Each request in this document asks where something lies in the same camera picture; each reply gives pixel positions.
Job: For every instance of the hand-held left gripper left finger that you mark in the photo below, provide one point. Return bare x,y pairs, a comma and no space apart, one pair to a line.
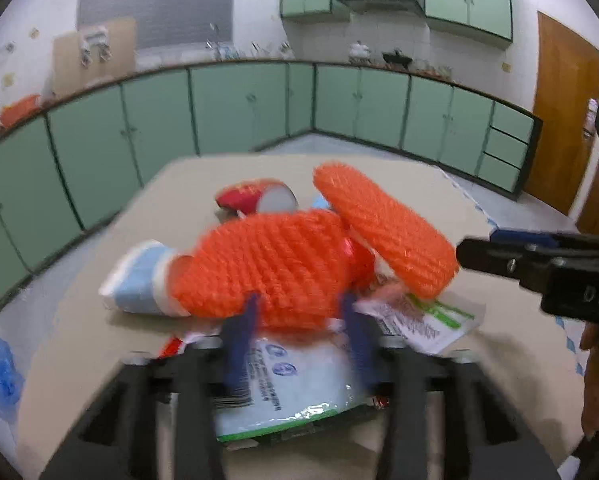
242,345

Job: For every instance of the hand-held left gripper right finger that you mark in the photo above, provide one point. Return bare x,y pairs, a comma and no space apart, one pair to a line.
359,345

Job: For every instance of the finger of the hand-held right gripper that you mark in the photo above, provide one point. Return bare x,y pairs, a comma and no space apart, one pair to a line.
489,255
509,235

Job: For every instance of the large orange foam net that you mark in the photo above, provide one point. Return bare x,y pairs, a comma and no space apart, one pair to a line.
269,260

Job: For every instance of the person's right hand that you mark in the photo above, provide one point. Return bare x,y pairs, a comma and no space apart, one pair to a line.
597,385

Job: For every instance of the blue white patterned tablecloth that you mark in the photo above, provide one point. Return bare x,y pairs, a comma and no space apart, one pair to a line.
574,345

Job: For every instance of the red foil wrapper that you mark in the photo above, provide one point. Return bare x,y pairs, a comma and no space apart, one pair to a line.
172,347

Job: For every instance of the white green printed packet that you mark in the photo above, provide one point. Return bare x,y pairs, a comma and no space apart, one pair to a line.
429,325

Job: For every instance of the wooden door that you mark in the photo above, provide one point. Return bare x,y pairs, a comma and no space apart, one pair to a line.
564,110

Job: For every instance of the red paper cup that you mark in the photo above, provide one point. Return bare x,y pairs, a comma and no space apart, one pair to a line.
239,195

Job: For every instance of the black wok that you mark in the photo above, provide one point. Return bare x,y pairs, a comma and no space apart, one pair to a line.
397,57

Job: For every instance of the white cooking pot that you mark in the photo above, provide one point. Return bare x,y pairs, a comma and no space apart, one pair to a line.
359,50

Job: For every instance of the green lower kitchen cabinets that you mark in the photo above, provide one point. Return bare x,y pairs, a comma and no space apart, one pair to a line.
79,150

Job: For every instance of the range hood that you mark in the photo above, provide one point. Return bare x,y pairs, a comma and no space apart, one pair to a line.
379,2

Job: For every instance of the brown cardboard board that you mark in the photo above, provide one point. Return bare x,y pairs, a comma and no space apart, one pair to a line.
114,70

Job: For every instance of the metal kitchen faucet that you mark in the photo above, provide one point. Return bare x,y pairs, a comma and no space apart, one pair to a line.
214,42

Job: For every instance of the orange plastic basket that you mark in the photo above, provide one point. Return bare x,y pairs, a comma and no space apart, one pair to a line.
22,110

